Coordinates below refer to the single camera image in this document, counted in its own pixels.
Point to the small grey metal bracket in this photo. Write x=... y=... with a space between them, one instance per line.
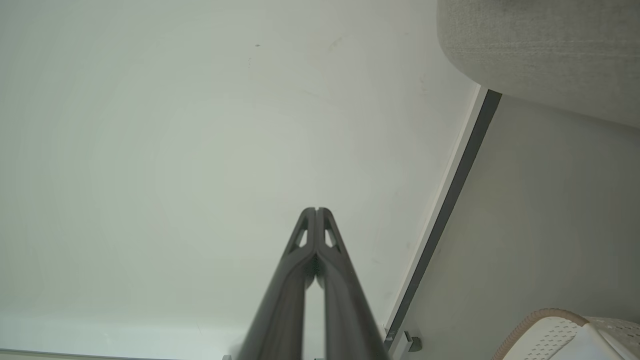
x=412 y=342

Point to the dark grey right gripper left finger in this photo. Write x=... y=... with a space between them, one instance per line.
x=285 y=300

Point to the grey fabric sofa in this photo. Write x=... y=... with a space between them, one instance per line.
x=550 y=45

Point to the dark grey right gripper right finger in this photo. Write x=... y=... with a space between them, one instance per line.
x=345 y=310

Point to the black and white baseboard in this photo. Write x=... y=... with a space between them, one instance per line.
x=450 y=200

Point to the white perforated laundry basket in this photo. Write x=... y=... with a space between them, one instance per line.
x=560 y=337

